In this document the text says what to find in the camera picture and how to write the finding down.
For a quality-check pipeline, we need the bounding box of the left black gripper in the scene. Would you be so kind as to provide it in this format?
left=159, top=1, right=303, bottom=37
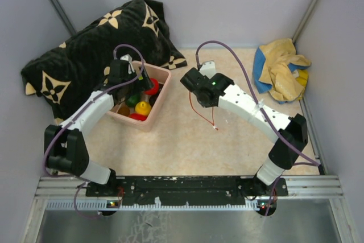
left=122, top=65, right=154, bottom=97

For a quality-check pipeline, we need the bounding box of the red yellow apple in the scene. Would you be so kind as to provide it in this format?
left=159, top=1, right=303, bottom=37
left=144, top=78, right=159, bottom=96

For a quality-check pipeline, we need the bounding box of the yellow lemon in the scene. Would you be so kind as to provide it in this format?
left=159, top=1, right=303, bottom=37
left=135, top=101, right=152, bottom=117

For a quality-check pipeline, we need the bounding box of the clear zip top bag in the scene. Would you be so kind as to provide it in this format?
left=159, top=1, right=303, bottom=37
left=188, top=92, right=230, bottom=133

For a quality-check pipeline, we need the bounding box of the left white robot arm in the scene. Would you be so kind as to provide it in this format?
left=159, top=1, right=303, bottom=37
left=43, top=55, right=154, bottom=196

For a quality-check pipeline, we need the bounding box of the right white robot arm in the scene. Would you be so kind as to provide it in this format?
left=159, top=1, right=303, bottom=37
left=180, top=68, right=308, bottom=195

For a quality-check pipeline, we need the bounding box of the dark purple plum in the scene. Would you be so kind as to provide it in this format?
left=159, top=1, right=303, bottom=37
left=148, top=94, right=159, bottom=108

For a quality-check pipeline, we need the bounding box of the dark green lime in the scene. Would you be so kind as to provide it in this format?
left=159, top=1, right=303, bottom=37
left=126, top=93, right=141, bottom=108

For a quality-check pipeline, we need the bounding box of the pink plastic bin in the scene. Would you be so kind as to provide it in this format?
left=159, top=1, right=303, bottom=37
left=106, top=63, right=172, bottom=132

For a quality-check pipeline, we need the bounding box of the red chili pepper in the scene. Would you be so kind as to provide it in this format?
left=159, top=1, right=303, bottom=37
left=129, top=113, right=147, bottom=121

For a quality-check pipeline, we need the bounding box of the yellow blue crumpled cloth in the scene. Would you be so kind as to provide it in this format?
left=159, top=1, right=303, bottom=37
left=253, top=38, right=311, bottom=104

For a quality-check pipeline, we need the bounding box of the black floral pillow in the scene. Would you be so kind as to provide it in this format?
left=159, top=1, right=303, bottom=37
left=20, top=0, right=187, bottom=124

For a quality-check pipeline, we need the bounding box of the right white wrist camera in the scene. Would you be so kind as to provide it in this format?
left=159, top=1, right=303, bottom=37
left=199, top=60, right=216, bottom=79

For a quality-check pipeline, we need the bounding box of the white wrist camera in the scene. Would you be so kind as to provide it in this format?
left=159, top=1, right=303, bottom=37
left=199, top=60, right=216, bottom=79
left=120, top=54, right=135, bottom=74

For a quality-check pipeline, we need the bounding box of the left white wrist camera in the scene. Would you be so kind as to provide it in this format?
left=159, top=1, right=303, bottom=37
left=120, top=54, right=135, bottom=74

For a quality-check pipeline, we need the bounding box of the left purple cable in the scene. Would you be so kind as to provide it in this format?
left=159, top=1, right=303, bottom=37
left=42, top=44, right=146, bottom=219

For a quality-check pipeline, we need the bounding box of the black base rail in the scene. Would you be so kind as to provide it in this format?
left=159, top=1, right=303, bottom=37
left=86, top=176, right=288, bottom=206

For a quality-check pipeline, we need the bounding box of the aluminium frame bar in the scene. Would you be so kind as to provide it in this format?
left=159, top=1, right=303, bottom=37
left=35, top=175, right=344, bottom=215

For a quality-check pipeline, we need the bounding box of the right corner frame post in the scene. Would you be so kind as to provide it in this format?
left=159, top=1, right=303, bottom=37
left=292, top=0, right=320, bottom=44

